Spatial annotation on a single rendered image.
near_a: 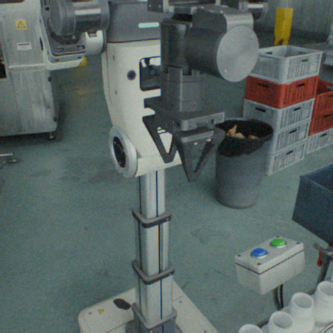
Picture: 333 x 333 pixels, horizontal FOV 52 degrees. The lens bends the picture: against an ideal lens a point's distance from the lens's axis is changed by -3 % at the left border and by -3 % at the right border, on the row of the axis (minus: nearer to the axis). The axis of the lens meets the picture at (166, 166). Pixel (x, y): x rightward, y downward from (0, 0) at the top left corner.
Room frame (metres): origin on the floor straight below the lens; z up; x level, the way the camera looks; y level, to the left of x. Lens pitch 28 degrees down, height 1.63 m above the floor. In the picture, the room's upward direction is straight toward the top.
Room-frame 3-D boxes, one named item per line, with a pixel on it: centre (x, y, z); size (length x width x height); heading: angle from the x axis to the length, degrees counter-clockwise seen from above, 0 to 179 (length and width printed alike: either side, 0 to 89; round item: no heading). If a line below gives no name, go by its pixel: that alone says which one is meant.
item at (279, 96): (3.20, -1.08, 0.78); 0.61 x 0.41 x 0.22; 128
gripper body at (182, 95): (0.44, -0.02, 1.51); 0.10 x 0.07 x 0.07; 32
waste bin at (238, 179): (2.50, -0.59, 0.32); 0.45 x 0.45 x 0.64
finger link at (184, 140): (0.43, -0.03, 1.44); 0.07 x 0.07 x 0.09; 32
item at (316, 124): (3.65, -1.62, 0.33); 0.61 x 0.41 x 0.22; 124
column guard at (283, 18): (10.51, -3.34, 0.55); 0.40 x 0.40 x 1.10; 32
